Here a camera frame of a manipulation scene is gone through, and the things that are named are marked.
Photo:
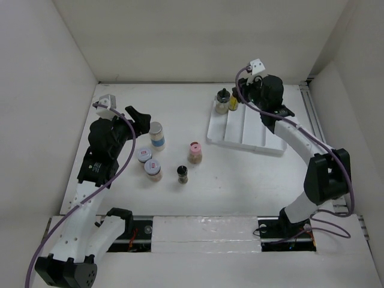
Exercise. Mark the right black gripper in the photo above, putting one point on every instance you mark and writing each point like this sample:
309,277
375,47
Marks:
243,83

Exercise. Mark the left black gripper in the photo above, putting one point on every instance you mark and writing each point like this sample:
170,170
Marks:
141,120

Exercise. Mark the yellow label small bottle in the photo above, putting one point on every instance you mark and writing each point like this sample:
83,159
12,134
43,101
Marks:
233,103

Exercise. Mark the black knob lid jar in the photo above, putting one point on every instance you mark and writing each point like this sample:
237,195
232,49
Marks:
222,101

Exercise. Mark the silver lid blue label jar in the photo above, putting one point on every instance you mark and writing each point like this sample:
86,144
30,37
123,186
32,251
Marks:
157,136

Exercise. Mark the black lid pepper jar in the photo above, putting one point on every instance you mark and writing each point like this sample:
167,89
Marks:
182,172

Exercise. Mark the pink lid spice jar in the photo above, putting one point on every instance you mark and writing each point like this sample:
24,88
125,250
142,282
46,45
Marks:
195,153

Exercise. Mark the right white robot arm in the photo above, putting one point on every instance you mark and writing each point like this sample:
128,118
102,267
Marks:
328,175

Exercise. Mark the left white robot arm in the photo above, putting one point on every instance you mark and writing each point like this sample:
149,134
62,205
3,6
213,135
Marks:
73,260

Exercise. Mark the rear red label lid jar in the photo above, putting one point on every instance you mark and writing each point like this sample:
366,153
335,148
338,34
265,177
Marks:
144,155

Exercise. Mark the red label lid jar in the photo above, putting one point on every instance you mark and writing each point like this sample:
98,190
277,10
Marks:
144,155
153,170

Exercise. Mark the white compartment tray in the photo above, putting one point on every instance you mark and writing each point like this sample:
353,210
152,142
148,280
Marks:
243,129

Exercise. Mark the front red label lid jar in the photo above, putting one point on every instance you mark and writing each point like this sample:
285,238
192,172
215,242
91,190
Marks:
153,170

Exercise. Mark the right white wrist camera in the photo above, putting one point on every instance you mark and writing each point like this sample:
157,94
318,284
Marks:
255,68

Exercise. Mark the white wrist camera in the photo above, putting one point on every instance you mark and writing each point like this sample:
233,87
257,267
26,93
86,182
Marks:
255,68
107,101

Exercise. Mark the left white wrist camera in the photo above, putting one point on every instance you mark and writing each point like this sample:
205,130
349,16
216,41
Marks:
107,101

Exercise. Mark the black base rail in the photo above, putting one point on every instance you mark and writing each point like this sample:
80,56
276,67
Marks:
210,235

